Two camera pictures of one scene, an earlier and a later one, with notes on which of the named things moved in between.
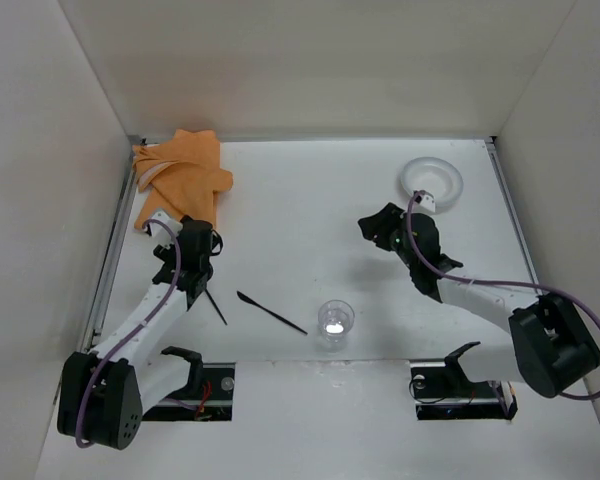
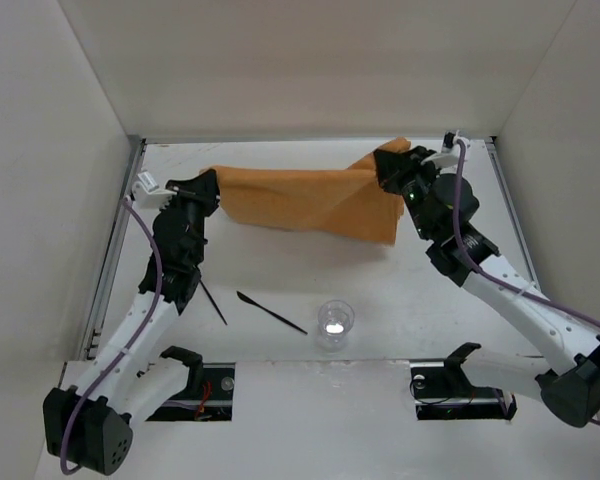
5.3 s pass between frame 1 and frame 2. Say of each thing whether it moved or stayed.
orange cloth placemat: moved
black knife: stayed
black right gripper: moved
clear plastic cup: stayed
